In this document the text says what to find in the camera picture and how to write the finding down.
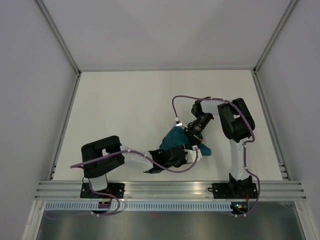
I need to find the aluminium frame corner post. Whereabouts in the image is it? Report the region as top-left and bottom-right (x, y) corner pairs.
(251, 0), (300, 75)

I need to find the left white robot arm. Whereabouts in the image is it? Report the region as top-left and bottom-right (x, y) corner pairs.
(81, 135), (195, 198)

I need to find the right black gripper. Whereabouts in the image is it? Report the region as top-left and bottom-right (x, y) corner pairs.
(183, 112), (213, 148)

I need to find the left aluminium frame post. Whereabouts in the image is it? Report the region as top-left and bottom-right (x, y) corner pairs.
(33, 0), (81, 76)

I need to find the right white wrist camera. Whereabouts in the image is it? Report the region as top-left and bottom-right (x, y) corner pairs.
(174, 117), (184, 127)

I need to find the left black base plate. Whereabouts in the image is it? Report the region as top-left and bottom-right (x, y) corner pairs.
(80, 183), (125, 199)

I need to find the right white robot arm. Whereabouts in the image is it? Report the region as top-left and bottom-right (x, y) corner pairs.
(183, 97), (258, 199)

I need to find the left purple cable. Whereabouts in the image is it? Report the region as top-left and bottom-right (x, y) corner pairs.
(44, 146), (203, 221)

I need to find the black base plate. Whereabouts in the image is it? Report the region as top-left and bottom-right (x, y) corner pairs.
(80, 183), (125, 199)
(207, 182), (258, 200)

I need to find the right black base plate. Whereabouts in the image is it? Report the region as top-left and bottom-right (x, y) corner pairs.
(207, 182), (258, 200)

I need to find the teal satin napkin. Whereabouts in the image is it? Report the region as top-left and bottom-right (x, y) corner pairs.
(159, 126), (212, 156)

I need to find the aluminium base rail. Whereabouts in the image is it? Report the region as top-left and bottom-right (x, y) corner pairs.
(33, 180), (307, 202)

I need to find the white slotted cable duct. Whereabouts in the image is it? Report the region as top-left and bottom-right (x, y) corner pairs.
(45, 200), (232, 212)

